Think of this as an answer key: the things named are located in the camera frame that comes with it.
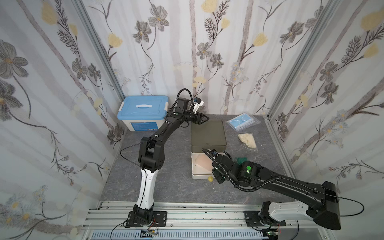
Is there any aluminium corner frame post left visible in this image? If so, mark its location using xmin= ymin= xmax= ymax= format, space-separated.
xmin=72 ymin=0 xmax=125 ymax=101

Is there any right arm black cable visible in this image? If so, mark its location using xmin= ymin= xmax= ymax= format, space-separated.
xmin=335 ymin=196 xmax=365 ymax=218

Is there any bag of cream latex gloves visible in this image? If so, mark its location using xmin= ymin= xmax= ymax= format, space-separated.
xmin=238 ymin=133 xmax=258 ymax=152

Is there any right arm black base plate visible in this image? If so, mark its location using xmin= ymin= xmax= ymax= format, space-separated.
xmin=244 ymin=211 xmax=287 ymax=228

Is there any blue lidded storage box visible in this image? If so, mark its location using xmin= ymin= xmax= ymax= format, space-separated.
xmin=117 ymin=96 xmax=169 ymax=132

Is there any bag of blue face masks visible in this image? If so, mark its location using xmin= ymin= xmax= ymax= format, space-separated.
xmin=227 ymin=113 xmax=261 ymax=132

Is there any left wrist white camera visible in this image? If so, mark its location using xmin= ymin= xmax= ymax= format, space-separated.
xmin=193 ymin=98 xmax=204 ymax=114

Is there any white slotted cable duct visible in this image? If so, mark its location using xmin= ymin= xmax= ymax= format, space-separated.
xmin=88 ymin=229 xmax=268 ymax=240

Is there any white drawer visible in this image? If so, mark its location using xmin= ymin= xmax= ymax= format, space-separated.
xmin=191 ymin=153 xmax=214 ymax=180

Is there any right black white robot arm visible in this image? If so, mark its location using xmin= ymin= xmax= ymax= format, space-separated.
xmin=207 ymin=152 xmax=341 ymax=231

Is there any wrist white camera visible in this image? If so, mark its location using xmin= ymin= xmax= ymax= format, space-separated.
xmin=207 ymin=150 xmax=220 ymax=162
xmin=193 ymin=98 xmax=204 ymax=114

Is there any beige pink sponge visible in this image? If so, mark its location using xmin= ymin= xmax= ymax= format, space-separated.
xmin=195 ymin=155 xmax=213 ymax=171

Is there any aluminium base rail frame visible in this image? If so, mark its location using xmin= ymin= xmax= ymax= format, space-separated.
xmin=82 ymin=201 xmax=336 ymax=240

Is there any green scouring sponge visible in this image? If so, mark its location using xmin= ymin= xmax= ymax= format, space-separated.
xmin=236 ymin=157 xmax=248 ymax=165

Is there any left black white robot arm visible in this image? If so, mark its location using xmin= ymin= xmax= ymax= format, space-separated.
xmin=133 ymin=98 xmax=209 ymax=225

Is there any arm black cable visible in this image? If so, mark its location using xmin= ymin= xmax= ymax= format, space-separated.
xmin=119 ymin=142 xmax=151 ymax=173
xmin=335 ymin=196 xmax=365 ymax=218

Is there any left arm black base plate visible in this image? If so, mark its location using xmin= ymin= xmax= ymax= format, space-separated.
xmin=124 ymin=211 xmax=168 ymax=228

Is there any olive green drawer cabinet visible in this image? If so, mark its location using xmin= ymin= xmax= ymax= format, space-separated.
xmin=191 ymin=120 xmax=227 ymax=153

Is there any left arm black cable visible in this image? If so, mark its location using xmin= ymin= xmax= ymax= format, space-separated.
xmin=119 ymin=142 xmax=151 ymax=173

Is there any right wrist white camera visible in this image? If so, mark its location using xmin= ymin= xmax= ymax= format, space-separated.
xmin=207 ymin=150 xmax=220 ymax=162

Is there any aluminium corner frame post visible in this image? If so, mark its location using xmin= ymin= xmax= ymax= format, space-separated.
xmin=72 ymin=0 xmax=125 ymax=101
xmin=266 ymin=1 xmax=342 ymax=120

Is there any aluminium corner frame post right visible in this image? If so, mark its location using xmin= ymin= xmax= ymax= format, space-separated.
xmin=266 ymin=1 xmax=342 ymax=120

